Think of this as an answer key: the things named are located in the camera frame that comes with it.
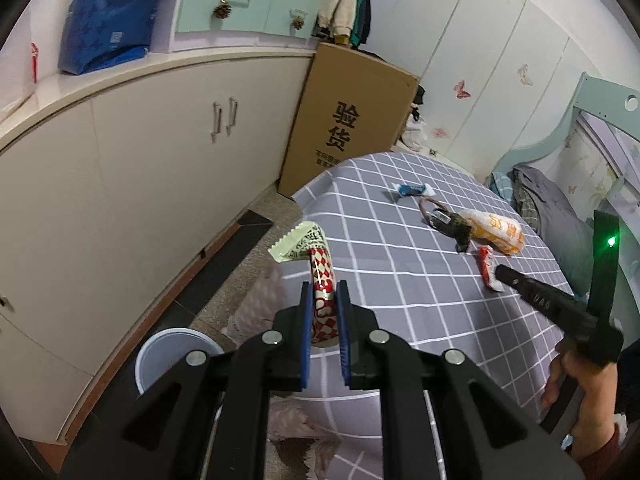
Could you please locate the white wardrobe with butterflies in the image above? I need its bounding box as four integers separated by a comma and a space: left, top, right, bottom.
369, 0, 609, 183

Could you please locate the light blue trash bin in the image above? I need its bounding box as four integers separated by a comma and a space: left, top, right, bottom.
134, 327, 224, 394

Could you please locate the blue star gift bag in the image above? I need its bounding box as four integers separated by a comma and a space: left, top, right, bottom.
58, 0, 160, 76

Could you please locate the blue white small wrapper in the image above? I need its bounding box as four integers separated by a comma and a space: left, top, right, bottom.
392, 183, 435, 198

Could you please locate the grey folded blanket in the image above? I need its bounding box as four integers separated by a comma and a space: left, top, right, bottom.
508, 165, 593, 297

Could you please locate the white low cabinet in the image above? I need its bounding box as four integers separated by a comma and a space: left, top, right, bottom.
1, 49, 311, 443

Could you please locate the mint drawer shelf unit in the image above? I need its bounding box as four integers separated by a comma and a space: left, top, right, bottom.
157, 0, 320, 52

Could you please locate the white red plastic bag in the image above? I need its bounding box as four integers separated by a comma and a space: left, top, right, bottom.
0, 10, 39, 122

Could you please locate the brown cardboard box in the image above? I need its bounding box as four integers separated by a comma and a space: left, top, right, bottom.
278, 44, 419, 197

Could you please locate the red white snack wrapper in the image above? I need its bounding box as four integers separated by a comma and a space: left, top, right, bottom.
268, 220, 338, 344

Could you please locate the red white small wrapper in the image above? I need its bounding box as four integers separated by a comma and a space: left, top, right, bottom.
476, 245, 504, 292

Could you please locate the person right hand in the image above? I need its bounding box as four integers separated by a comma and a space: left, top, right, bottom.
541, 344, 617, 460

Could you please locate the mint bunk bed frame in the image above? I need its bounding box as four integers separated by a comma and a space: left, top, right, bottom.
487, 71, 640, 221

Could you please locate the orange white snack bag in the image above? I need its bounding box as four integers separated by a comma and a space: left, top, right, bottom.
459, 209, 525, 256

